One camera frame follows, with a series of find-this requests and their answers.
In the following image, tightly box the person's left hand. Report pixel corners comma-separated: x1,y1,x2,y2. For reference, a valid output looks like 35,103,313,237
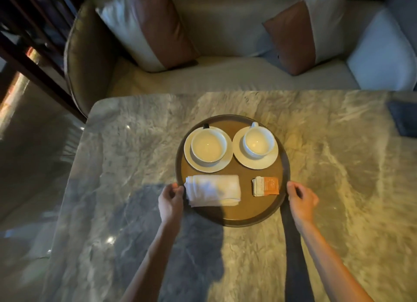
158,183,185,226

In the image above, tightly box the white cup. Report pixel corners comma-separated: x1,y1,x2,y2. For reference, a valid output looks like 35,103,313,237
242,122,276,159
190,126,228,164

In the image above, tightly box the person's left forearm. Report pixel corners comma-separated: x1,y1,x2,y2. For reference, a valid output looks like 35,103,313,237
120,221,182,302

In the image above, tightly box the person's right forearm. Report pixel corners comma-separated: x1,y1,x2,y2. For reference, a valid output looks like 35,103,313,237
297,221,375,302

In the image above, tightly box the white saucer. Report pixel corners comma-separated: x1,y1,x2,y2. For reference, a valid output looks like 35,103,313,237
184,126,234,173
232,126,279,170

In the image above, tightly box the round brown tray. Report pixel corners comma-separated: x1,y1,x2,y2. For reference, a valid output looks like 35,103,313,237
175,114,291,228

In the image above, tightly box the stack of orange tea sachets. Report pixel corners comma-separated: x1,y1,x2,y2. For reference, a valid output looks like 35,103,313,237
252,176,280,197

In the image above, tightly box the dark wooden frame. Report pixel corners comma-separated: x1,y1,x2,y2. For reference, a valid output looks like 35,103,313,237
0,0,88,123

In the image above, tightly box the folded white towel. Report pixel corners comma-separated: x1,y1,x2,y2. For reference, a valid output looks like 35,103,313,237
184,175,242,208

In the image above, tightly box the person's right hand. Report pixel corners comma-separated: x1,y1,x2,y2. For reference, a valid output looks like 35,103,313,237
286,181,319,228

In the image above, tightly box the beige sofa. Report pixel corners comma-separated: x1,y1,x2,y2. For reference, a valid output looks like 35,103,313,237
64,0,385,117

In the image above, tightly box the brown and white cushion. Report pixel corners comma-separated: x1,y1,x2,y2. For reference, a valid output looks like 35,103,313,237
95,0,200,73
262,0,350,76

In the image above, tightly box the dark blue folder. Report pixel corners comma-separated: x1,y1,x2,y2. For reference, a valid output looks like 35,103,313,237
387,101,417,138

